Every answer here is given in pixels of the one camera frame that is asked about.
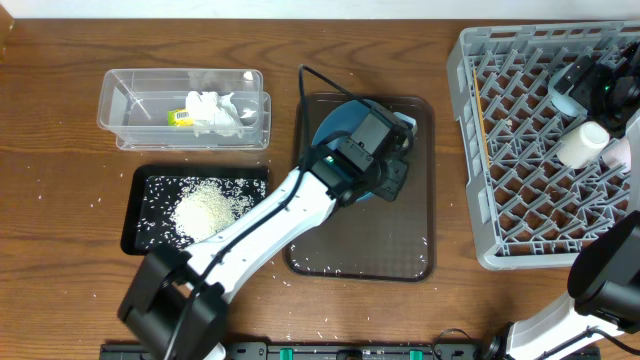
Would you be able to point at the wooden chopstick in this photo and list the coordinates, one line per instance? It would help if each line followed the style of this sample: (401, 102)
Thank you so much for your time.
(481, 117)

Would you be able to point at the black plastic tray bin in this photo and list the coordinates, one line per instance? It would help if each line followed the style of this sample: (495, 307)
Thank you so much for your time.
(143, 173)

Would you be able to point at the yellow snack wrapper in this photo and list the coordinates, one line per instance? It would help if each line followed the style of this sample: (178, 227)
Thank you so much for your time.
(180, 118)

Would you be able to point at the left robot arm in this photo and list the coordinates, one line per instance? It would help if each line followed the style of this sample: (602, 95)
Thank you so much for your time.
(177, 304)

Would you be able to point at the white plastic cup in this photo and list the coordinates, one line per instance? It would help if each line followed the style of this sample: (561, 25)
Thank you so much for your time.
(582, 145)

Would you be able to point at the white tissue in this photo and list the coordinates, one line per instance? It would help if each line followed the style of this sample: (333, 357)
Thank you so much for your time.
(209, 109)

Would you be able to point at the pink plastic cup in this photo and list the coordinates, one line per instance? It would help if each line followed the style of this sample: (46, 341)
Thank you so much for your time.
(617, 152)

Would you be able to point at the clear plastic waste bin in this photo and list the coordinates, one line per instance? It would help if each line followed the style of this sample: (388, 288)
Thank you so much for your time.
(134, 104)

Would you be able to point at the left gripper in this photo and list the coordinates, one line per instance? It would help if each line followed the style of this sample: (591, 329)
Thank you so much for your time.
(394, 179)

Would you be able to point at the dark brown serving tray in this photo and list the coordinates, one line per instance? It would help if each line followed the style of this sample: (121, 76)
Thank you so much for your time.
(374, 239)

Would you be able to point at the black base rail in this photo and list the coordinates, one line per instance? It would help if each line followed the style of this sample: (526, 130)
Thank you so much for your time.
(263, 351)

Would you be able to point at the pile of white rice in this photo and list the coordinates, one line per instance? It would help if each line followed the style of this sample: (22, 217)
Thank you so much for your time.
(182, 210)

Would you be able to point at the grey dishwasher rack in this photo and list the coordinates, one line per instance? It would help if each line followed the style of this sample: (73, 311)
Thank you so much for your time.
(528, 210)

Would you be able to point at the light blue bowl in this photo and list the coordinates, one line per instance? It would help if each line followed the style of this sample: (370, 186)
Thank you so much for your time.
(564, 103)

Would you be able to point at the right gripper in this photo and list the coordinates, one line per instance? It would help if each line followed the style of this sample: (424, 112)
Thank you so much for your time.
(596, 79)

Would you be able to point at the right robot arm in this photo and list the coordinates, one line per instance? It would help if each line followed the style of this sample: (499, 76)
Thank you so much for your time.
(602, 296)

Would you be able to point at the dark blue plate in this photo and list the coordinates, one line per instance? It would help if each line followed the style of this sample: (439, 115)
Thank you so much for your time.
(347, 117)

